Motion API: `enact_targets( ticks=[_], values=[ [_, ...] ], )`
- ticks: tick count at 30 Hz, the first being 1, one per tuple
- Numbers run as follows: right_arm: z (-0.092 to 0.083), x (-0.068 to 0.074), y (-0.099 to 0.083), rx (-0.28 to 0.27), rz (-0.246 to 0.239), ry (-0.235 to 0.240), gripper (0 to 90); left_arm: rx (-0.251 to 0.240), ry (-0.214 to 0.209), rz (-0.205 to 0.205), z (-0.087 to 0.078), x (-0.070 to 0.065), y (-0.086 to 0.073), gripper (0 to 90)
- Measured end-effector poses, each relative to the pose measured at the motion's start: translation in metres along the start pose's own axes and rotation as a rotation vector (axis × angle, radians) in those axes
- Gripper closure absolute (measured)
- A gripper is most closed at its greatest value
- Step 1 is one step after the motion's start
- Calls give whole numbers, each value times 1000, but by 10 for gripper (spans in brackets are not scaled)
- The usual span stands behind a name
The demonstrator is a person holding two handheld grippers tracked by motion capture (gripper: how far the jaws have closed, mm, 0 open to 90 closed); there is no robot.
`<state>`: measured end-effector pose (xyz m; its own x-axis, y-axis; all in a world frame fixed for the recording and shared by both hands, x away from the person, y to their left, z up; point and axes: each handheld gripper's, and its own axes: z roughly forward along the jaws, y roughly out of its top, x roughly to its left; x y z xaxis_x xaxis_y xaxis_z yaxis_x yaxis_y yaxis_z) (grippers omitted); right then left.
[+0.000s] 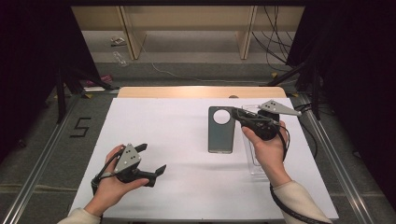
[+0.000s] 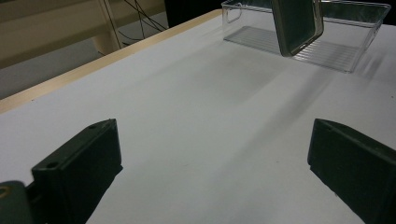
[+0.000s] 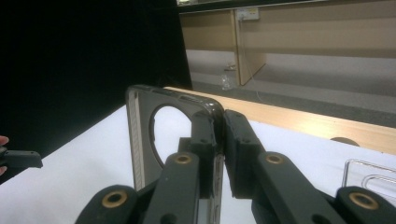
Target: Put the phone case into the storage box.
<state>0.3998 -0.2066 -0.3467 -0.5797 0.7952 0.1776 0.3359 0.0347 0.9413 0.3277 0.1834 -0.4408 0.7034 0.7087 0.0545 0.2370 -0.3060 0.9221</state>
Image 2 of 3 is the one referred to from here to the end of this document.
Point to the clear plastic tray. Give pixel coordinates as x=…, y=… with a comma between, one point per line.
x=249, y=37

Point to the black curtain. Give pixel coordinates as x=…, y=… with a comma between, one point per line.
x=186, y=9

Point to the light wooden shelf unit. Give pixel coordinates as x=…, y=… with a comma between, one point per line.
x=46, y=31

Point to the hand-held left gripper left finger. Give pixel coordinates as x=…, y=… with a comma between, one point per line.
x=77, y=171

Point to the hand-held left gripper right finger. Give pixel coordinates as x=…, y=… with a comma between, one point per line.
x=358, y=168

